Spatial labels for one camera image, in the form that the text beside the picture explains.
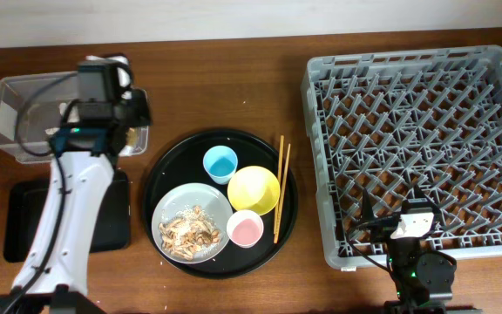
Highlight grey dishwasher rack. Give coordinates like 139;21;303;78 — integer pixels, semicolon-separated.
301;45;502;271

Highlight light blue plastic cup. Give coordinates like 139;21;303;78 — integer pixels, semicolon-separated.
203;146;238;185

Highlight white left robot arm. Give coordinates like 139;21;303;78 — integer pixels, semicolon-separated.
12;150;115;295

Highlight black rectangular waste bin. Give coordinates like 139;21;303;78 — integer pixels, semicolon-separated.
3;170;131;263

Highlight wooden chopstick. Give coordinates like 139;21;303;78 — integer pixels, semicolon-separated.
274;144;291;244
274;135;284;238

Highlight clear plastic waste bin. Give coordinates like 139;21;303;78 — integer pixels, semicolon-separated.
0;71;148;166

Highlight wooden chopstick left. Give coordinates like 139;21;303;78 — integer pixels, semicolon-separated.
274;135;284;238

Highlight wooden chopstick right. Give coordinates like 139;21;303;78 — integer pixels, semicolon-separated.
274;144;291;244

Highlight grey plate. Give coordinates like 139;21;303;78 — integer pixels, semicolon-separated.
151;183;233;264

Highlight yellow plastic bowl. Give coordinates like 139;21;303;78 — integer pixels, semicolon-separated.
227;166;281;215

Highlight pink plastic cup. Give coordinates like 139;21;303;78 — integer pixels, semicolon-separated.
227;210;264;249

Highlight food scraps on plate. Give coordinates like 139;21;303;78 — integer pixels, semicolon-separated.
158;205;222;261

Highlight round black tray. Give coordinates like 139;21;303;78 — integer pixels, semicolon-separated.
141;128;299;279

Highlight white paper napkin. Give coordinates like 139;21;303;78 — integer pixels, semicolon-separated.
85;53;133;100

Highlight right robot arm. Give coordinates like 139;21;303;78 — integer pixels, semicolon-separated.
357;186;457;313

